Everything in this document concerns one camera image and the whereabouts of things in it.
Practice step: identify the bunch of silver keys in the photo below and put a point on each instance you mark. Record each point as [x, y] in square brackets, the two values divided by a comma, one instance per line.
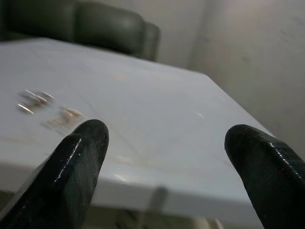
[45, 107]

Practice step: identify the white marble table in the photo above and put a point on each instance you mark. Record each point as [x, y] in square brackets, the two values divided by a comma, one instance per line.
[133, 112]

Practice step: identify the dark green leather sofa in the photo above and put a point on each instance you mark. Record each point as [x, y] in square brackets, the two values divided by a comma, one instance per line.
[95, 26]

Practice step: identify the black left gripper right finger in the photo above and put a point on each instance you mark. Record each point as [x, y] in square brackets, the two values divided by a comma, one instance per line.
[269, 176]

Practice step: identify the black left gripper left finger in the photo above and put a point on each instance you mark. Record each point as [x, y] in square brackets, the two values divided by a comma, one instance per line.
[64, 181]

